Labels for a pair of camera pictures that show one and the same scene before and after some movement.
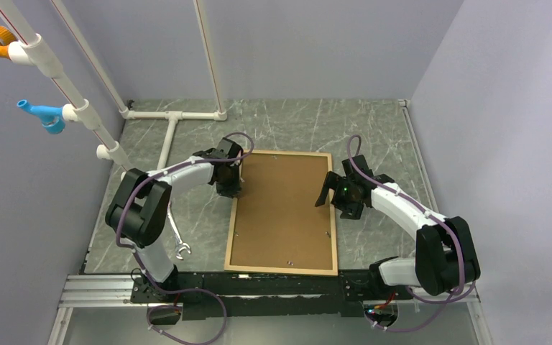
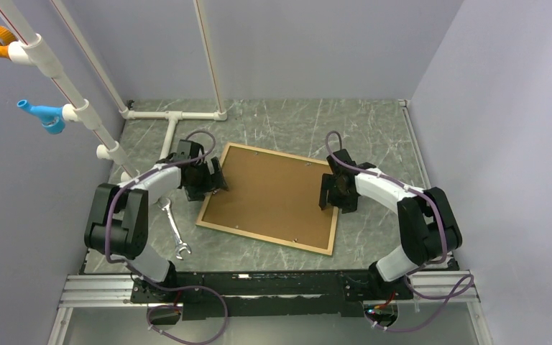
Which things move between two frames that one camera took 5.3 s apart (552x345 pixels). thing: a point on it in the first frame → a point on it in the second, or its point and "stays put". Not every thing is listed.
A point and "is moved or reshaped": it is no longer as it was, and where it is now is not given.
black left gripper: (233, 190) → (214, 182)
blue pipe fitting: (51, 117) stays put
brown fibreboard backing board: (277, 223) is moved or reshaped
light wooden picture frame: (274, 226) is moved or reshaped
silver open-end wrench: (179, 244) stays put
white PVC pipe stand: (30, 49) stays put
